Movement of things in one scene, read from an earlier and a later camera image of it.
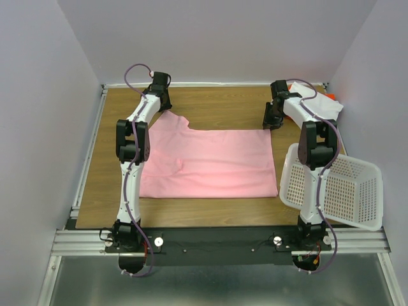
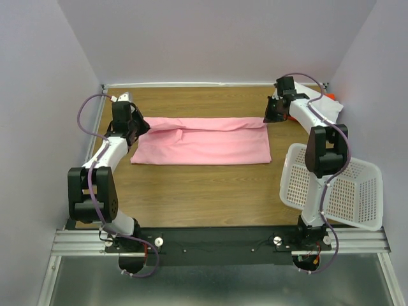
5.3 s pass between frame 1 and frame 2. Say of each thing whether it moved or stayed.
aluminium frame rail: stayed
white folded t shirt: stayed
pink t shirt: moved
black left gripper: moved
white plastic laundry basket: stayed
